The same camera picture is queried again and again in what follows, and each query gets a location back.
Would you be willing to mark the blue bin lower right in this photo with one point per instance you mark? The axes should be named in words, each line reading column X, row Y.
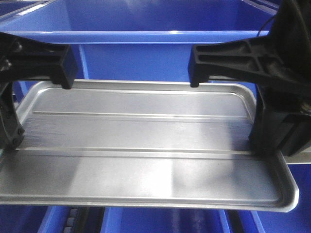
column 297, row 220

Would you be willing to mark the lower roller track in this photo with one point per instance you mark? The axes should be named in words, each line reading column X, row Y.
column 72, row 220

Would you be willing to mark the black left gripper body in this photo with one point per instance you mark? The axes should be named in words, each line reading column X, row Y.
column 23, row 59

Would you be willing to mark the blue bin lower middle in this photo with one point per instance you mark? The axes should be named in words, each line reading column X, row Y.
column 164, row 220

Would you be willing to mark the lower steel rack bar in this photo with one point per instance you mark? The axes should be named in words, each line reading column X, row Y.
column 303, row 157

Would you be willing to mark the large blue target box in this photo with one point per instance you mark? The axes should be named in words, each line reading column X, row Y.
column 136, row 39

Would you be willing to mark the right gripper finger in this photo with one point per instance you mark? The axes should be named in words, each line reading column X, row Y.
column 282, row 123

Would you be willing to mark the blue bin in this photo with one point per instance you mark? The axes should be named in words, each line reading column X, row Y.
column 297, row 220
column 33, row 219
column 164, row 220

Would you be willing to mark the blue bin lower left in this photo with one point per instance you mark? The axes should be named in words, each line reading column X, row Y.
column 33, row 219

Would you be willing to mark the small silver tray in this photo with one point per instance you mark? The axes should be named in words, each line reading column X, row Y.
column 143, row 144

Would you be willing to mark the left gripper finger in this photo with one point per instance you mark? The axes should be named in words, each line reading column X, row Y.
column 11, row 130

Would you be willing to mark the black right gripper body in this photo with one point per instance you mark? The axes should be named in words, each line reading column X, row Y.
column 279, row 61

